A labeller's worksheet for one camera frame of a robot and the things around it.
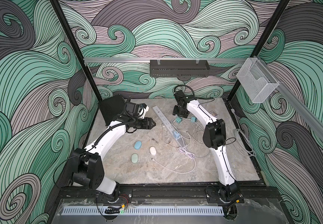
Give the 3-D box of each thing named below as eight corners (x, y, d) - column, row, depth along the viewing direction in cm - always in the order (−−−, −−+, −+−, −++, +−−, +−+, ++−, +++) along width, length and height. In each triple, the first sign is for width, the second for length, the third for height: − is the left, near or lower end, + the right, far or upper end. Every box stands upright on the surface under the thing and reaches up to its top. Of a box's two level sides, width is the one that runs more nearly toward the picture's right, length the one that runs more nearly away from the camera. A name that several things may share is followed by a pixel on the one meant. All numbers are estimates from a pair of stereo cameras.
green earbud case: (130, 163, 87) (130, 161, 85) (131, 154, 91) (131, 153, 89) (138, 163, 87) (137, 161, 85) (138, 154, 91) (138, 153, 89)
